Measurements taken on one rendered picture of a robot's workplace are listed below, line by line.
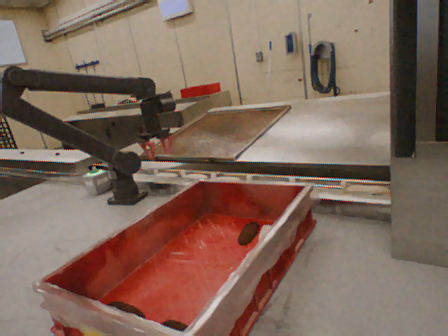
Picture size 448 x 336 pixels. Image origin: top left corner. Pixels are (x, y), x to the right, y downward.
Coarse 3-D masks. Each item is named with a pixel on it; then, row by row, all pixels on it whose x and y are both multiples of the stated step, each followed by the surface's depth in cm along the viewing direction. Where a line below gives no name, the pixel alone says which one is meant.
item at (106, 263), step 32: (192, 192) 84; (224, 192) 83; (256, 192) 78; (288, 192) 73; (128, 224) 67; (160, 224) 74; (192, 224) 84; (288, 224) 58; (96, 256) 60; (128, 256) 66; (256, 256) 48; (32, 288) 51; (64, 288) 55; (96, 288) 60; (224, 288) 42; (64, 320) 48; (96, 320) 42; (128, 320) 40; (224, 320) 40
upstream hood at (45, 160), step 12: (0, 156) 194; (12, 156) 186; (24, 156) 178; (36, 156) 171; (48, 156) 165; (60, 156) 159; (72, 156) 154; (84, 156) 149; (12, 168) 182; (24, 168) 172; (36, 168) 164; (48, 168) 156; (60, 168) 149; (72, 168) 143; (84, 168) 144
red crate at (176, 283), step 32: (224, 224) 81; (160, 256) 72; (192, 256) 70; (224, 256) 68; (288, 256) 62; (128, 288) 63; (160, 288) 61; (192, 288) 59; (256, 288) 50; (160, 320) 53; (192, 320) 52
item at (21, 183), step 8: (0, 176) 196; (8, 176) 186; (16, 176) 182; (0, 184) 201; (8, 184) 194; (16, 184) 186; (24, 184) 179; (32, 184) 173; (0, 192) 206; (8, 192) 198; (16, 192) 190; (0, 200) 211
